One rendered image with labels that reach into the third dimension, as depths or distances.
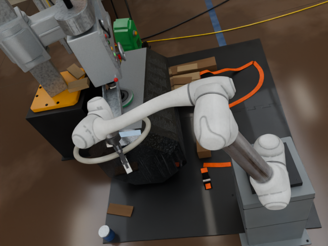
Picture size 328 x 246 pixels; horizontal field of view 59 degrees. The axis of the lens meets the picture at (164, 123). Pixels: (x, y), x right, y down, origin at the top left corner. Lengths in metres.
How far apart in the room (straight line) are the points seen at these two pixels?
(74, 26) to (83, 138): 0.85
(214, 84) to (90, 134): 0.56
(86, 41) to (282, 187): 1.43
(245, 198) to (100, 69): 1.28
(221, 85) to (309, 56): 2.65
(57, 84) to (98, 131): 1.70
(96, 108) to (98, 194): 1.77
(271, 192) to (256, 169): 0.18
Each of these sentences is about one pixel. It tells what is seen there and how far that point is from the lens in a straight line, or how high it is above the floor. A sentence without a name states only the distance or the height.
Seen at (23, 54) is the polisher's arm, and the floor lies 1.32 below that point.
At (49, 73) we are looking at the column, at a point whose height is 1.01.
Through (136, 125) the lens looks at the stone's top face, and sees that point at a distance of 2.23.
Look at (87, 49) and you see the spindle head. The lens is 2.02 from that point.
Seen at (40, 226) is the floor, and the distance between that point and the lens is 3.26.
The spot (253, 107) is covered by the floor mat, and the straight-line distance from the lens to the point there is 3.19.
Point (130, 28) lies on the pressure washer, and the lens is 3.93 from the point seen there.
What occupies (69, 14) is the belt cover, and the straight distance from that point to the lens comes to 1.92.
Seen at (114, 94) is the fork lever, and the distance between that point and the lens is 2.16.
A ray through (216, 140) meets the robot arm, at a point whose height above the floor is 1.58.
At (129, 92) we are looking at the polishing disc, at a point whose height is 0.88.
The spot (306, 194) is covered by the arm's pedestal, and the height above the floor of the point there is 0.80.
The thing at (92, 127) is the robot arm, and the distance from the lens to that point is 1.27.
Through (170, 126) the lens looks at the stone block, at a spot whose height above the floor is 0.64.
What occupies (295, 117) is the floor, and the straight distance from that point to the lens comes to 3.12.
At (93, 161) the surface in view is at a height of 1.27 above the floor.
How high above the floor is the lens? 2.44
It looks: 49 degrees down
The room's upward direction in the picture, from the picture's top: 23 degrees counter-clockwise
